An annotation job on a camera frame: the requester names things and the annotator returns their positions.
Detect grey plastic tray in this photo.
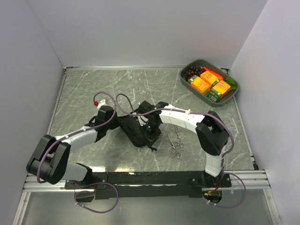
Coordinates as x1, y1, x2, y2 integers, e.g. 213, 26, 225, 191
179, 59, 240, 107

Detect purple cable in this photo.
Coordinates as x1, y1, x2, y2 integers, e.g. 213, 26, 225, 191
115, 93, 235, 160
36, 91, 117, 184

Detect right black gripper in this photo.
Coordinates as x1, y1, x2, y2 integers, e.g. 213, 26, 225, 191
139, 120, 162, 148

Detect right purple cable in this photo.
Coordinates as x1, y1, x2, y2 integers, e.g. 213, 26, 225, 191
115, 93, 235, 160

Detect silver hair scissors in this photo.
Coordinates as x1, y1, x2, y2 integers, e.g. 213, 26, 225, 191
174, 126, 184, 150
167, 134, 181, 160

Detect orange carrot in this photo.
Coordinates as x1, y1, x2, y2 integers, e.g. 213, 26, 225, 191
203, 67, 224, 80

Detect orange juice carton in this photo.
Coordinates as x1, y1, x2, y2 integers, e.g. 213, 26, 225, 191
188, 75, 210, 95
207, 80, 231, 102
200, 71, 220, 87

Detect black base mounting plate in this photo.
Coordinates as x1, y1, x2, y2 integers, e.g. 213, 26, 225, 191
65, 171, 232, 200

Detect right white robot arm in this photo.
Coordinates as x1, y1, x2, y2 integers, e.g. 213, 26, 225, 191
140, 105, 229, 187

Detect dark red grapes bunch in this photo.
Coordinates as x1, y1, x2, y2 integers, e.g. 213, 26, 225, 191
185, 66, 206, 81

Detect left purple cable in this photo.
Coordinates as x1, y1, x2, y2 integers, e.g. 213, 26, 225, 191
36, 91, 117, 184

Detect green leaf vegetable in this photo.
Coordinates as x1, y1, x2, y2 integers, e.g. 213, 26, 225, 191
225, 77, 237, 90

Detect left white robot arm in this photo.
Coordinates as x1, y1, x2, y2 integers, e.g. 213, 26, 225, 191
26, 100, 120, 188

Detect black zippered tool case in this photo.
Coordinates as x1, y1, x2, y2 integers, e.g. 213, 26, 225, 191
119, 116, 156, 148

